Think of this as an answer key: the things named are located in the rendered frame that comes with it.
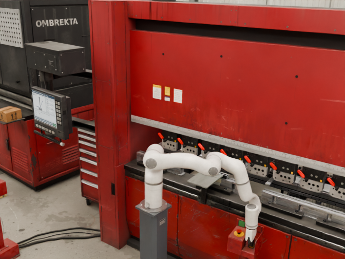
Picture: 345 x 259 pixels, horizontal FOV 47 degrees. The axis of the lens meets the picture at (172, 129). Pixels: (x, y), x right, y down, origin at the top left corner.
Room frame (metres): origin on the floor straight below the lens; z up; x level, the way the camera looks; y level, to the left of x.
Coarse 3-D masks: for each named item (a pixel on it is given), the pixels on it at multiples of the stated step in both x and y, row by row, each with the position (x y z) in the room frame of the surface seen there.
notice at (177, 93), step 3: (174, 90) 3.09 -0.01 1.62; (177, 90) 3.08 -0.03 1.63; (180, 90) 3.06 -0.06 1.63; (174, 93) 3.09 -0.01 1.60; (177, 93) 3.08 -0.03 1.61; (180, 93) 3.06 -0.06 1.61; (174, 96) 3.09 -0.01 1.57; (177, 96) 3.08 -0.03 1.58; (180, 96) 3.06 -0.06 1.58; (174, 99) 3.09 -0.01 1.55; (177, 99) 3.08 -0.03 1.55; (180, 99) 3.06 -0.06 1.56; (177, 102) 3.08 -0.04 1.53; (180, 102) 3.06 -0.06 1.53
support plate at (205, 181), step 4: (196, 176) 2.81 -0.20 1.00; (200, 176) 2.81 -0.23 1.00; (204, 176) 2.81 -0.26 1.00; (208, 176) 2.81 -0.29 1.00; (216, 176) 2.82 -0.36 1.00; (220, 176) 2.82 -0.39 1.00; (188, 180) 2.74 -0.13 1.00; (192, 180) 2.74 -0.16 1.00; (196, 180) 2.74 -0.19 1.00; (200, 180) 2.74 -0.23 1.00; (204, 180) 2.74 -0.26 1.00; (208, 180) 2.74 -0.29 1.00; (212, 180) 2.74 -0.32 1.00; (216, 180) 2.75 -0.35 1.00; (196, 184) 2.68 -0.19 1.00; (200, 184) 2.67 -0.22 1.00; (204, 184) 2.67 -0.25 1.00; (208, 184) 2.68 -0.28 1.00
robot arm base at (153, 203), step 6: (150, 186) 2.30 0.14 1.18; (156, 186) 2.30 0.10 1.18; (162, 186) 2.35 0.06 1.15; (150, 192) 2.30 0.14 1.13; (156, 192) 2.30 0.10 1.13; (150, 198) 2.30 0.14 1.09; (156, 198) 2.30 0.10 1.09; (144, 204) 2.36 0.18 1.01; (150, 204) 2.30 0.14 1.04; (156, 204) 2.30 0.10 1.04; (162, 204) 2.36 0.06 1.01; (144, 210) 2.28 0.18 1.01; (150, 210) 2.28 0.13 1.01; (156, 210) 2.28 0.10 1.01; (162, 210) 2.29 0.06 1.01
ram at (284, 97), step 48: (144, 48) 3.27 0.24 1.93; (192, 48) 3.01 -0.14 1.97; (240, 48) 2.78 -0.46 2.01; (288, 48) 2.59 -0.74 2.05; (144, 96) 3.27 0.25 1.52; (192, 96) 3.00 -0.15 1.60; (240, 96) 2.77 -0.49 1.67; (288, 96) 2.57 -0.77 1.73; (336, 96) 2.40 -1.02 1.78; (288, 144) 2.55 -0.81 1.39; (336, 144) 2.37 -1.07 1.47
